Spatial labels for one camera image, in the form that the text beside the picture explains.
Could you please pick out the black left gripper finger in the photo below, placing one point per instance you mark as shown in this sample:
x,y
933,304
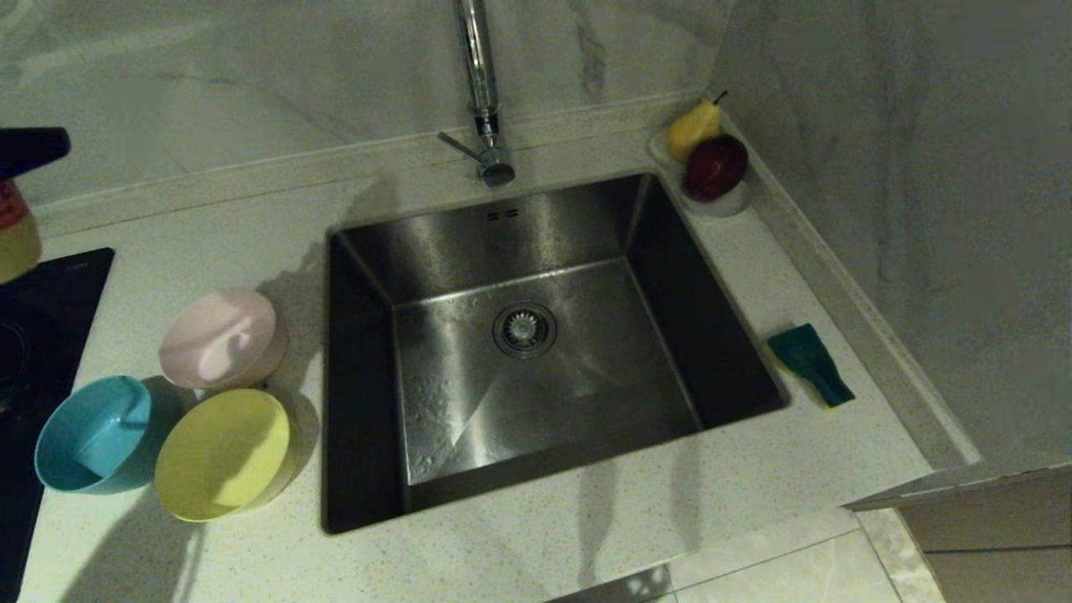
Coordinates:
x,y
33,149

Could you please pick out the orange label dish soap bottle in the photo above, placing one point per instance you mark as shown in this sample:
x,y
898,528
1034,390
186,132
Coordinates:
x,y
17,243

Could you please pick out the chrome faucet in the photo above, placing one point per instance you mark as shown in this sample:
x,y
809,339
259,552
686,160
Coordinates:
x,y
479,75

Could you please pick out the stainless steel sink basin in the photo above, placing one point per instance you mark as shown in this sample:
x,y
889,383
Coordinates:
x,y
586,402

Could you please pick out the green and yellow sponge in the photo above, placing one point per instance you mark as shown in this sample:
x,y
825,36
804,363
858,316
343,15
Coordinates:
x,y
808,360

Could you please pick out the black induction cooktop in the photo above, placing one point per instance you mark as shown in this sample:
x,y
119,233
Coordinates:
x,y
42,335

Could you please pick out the pink plastic bowl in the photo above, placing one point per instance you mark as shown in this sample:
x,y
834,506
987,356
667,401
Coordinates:
x,y
222,339

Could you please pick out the blue plastic bowl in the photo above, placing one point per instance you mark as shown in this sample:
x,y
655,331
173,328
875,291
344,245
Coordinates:
x,y
92,435

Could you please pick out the yellow plastic bowl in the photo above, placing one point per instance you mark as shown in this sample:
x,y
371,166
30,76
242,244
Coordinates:
x,y
222,456

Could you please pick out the round metal drain strainer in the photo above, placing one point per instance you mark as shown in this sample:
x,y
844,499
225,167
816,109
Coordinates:
x,y
525,330

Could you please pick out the yellow pear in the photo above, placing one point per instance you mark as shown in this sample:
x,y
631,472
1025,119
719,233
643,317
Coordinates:
x,y
691,134

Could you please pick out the dark red apple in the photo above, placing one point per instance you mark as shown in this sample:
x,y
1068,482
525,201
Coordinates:
x,y
714,167

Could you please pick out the small white dish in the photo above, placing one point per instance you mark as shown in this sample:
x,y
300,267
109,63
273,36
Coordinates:
x,y
724,207

